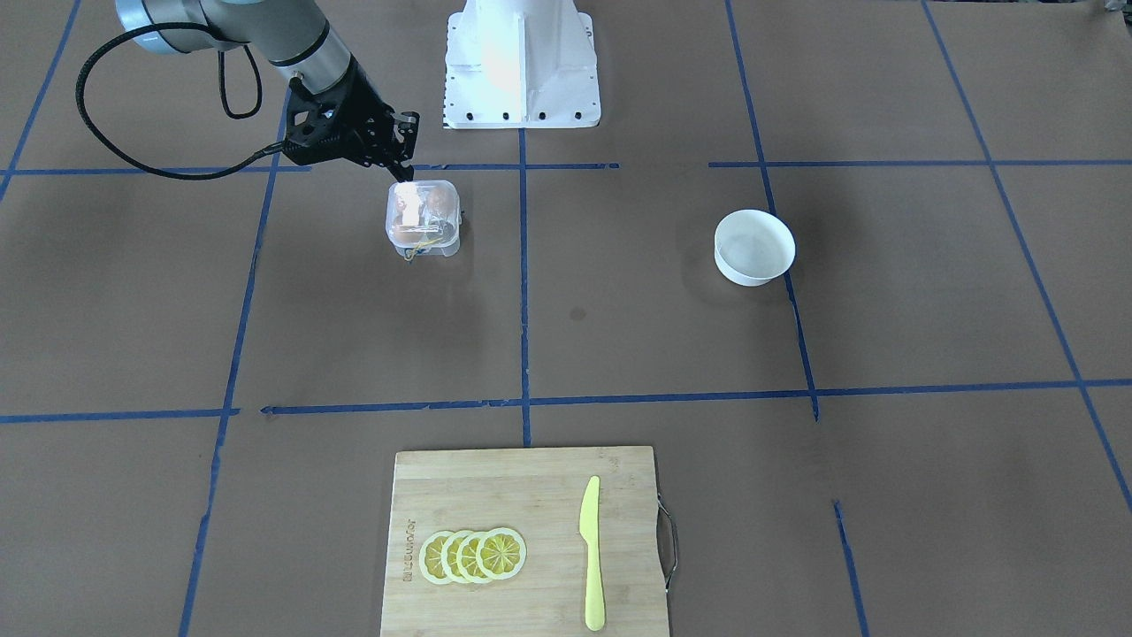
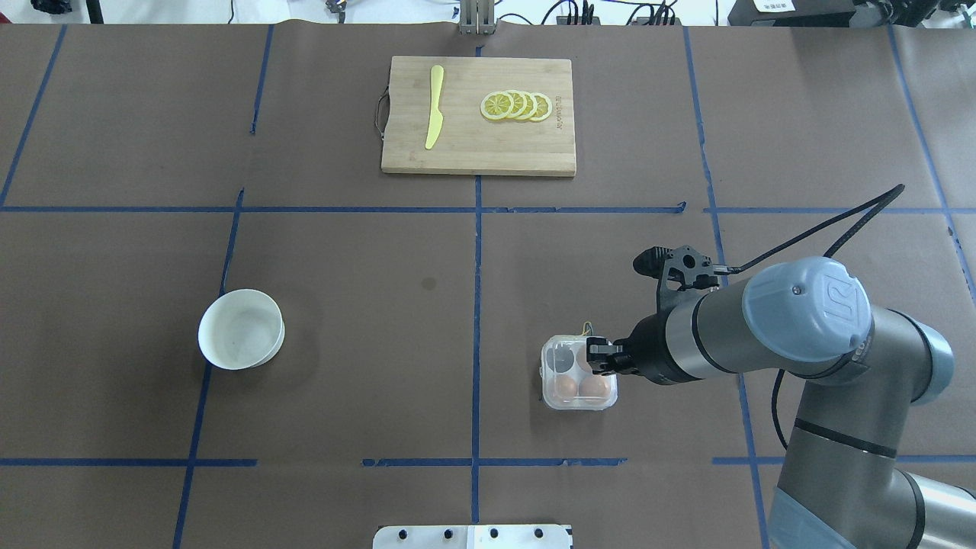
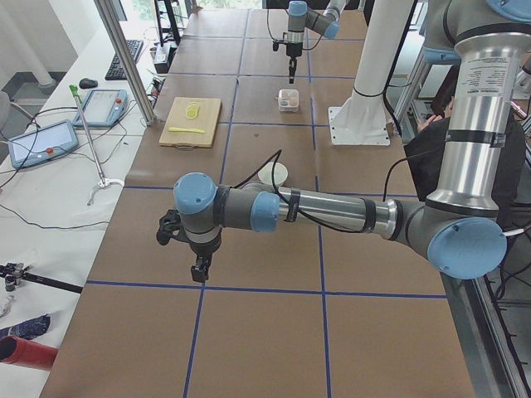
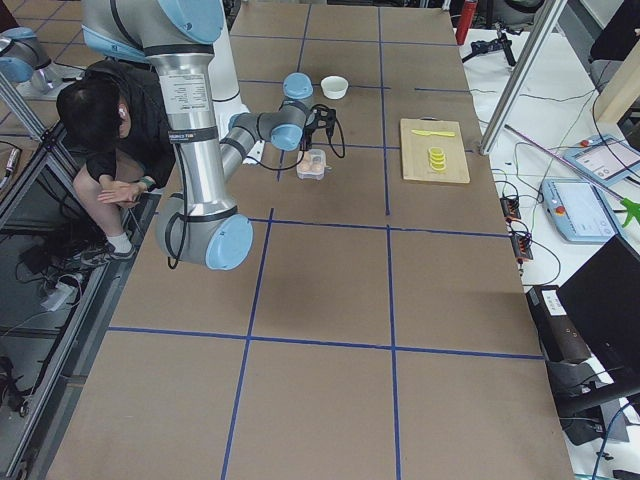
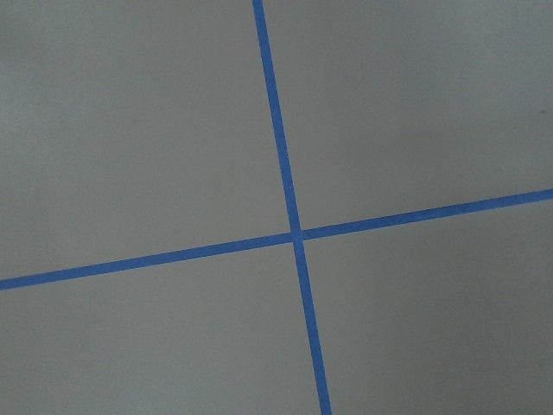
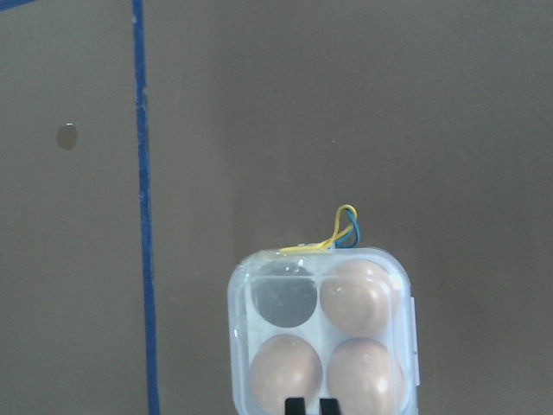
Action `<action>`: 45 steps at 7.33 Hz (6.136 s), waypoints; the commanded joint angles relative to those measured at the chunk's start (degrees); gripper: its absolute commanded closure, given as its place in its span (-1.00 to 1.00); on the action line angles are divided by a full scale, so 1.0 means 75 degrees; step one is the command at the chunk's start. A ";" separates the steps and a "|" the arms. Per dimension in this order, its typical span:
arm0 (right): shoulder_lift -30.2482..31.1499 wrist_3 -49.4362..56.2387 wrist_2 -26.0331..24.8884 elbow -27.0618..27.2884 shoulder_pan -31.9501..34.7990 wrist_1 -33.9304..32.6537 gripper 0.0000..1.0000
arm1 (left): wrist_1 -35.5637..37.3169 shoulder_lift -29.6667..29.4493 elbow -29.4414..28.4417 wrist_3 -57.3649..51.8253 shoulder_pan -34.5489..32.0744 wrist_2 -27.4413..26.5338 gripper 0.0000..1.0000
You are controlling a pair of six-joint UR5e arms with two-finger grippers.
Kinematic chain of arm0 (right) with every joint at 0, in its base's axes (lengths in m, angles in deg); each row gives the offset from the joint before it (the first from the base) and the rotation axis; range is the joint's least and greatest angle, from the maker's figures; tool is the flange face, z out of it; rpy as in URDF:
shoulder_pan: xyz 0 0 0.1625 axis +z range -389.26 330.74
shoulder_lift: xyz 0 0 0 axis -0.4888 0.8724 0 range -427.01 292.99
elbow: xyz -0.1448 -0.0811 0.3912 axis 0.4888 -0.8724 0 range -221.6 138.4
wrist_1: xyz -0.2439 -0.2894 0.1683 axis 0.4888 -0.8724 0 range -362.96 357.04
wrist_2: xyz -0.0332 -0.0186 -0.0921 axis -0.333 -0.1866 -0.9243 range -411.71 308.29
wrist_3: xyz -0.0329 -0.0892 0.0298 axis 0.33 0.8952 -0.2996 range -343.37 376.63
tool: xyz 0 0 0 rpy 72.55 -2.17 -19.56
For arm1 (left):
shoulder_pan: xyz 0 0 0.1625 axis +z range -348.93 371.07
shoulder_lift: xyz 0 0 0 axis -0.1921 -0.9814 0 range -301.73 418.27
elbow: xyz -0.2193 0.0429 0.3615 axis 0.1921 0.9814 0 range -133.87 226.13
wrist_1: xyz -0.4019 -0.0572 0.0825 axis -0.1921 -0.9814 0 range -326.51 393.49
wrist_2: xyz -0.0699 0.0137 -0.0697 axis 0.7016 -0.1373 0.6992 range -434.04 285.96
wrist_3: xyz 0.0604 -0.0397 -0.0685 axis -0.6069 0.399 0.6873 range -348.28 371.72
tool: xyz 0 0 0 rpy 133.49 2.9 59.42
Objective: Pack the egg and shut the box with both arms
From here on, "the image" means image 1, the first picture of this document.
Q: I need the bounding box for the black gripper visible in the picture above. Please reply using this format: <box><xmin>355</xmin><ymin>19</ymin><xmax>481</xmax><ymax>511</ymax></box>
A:
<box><xmin>280</xmin><ymin>62</ymin><xmax>420</xmax><ymax>184</ymax></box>

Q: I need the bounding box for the clear plastic egg box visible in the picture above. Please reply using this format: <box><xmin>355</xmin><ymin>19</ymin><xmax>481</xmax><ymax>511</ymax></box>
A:
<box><xmin>385</xmin><ymin>179</ymin><xmax>463</xmax><ymax>262</ymax></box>

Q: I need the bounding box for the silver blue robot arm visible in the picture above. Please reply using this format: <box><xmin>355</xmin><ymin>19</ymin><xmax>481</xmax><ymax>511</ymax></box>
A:
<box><xmin>115</xmin><ymin>1</ymin><xmax>419</xmax><ymax>182</ymax></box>

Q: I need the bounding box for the bamboo cutting board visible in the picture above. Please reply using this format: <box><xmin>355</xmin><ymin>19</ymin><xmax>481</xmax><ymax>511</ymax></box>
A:
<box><xmin>379</xmin><ymin>445</ymin><xmax>671</xmax><ymax>636</ymax></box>

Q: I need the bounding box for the white bowl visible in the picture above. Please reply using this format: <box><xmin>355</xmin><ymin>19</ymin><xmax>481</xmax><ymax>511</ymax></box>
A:
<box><xmin>713</xmin><ymin>209</ymin><xmax>797</xmax><ymax>287</ymax></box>

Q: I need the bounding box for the lemon slice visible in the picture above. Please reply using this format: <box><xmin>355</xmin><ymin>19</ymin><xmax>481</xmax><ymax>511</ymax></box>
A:
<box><xmin>417</xmin><ymin>531</ymin><xmax>453</xmax><ymax>586</ymax></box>
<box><xmin>455</xmin><ymin>532</ymin><xmax>489</xmax><ymax>584</ymax></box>
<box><xmin>478</xmin><ymin>527</ymin><xmax>528</xmax><ymax>582</ymax></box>
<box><xmin>440</xmin><ymin>531</ymin><xmax>470</xmax><ymax>584</ymax></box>

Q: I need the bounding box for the yellow plastic knife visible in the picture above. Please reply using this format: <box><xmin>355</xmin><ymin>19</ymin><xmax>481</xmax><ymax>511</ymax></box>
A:
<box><xmin>578</xmin><ymin>475</ymin><xmax>606</xmax><ymax>632</ymax></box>

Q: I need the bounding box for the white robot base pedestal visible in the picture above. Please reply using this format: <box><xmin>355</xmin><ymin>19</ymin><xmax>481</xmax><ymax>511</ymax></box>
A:
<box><xmin>441</xmin><ymin>1</ymin><xmax>602</xmax><ymax>130</ymax></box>

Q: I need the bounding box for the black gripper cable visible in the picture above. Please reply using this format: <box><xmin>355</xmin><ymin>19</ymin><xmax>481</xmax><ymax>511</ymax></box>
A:
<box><xmin>75</xmin><ymin>21</ymin><xmax>293</xmax><ymax>182</ymax></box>

